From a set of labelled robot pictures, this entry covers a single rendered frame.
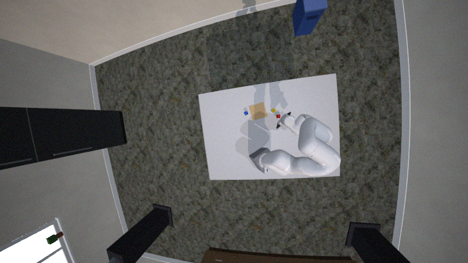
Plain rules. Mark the tan flat mat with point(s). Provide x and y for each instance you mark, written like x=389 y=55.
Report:
x=258 y=111

